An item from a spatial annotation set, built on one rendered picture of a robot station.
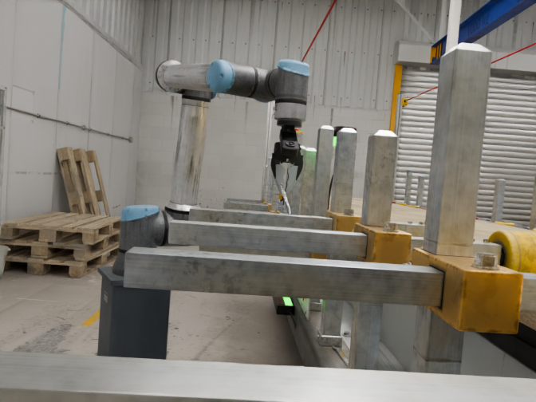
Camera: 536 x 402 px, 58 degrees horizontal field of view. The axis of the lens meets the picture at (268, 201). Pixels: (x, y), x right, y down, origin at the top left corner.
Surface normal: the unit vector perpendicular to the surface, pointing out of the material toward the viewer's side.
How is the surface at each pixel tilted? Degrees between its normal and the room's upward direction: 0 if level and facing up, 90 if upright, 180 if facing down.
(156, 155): 90
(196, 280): 90
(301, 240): 90
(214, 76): 91
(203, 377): 0
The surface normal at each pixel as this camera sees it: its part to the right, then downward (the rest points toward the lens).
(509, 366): -1.00, -0.07
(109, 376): 0.07, -1.00
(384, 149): 0.06, 0.06
